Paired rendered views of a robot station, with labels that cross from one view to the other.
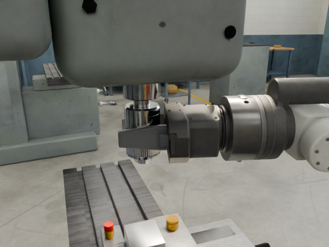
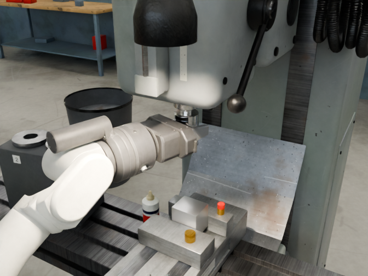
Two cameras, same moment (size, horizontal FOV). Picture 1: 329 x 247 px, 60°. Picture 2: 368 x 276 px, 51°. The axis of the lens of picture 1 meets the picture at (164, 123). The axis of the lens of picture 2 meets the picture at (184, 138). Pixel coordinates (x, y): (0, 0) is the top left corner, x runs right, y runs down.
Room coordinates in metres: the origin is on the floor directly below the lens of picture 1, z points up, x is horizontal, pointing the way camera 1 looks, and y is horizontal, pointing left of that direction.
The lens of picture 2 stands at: (0.88, -0.41, 1.54)
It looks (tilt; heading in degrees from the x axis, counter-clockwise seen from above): 25 degrees down; 140
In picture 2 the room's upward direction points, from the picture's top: straight up
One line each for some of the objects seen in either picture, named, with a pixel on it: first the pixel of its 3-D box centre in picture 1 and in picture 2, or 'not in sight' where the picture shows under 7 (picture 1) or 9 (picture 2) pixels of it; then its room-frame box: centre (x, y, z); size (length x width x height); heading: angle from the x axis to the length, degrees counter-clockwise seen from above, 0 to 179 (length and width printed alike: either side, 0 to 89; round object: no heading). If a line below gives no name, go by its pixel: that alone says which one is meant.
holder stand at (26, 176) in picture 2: not in sight; (52, 173); (-0.01, -0.11, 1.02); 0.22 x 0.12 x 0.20; 31
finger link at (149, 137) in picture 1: (143, 139); not in sight; (0.33, 0.03, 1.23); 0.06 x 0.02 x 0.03; 93
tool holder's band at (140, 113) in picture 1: (142, 108); (186, 114); (0.36, 0.03, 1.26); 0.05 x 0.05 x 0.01
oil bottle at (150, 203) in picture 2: not in sight; (150, 210); (0.23, 0.03, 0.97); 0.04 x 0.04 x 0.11
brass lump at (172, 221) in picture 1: (172, 222); (190, 236); (0.42, -0.01, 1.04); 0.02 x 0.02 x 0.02
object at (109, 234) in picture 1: (108, 230); (220, 208); (0.40, 0.09, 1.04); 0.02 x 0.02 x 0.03
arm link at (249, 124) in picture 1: (210, 130); (148, 144); (0.36, -0.06, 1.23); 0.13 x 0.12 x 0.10; 3
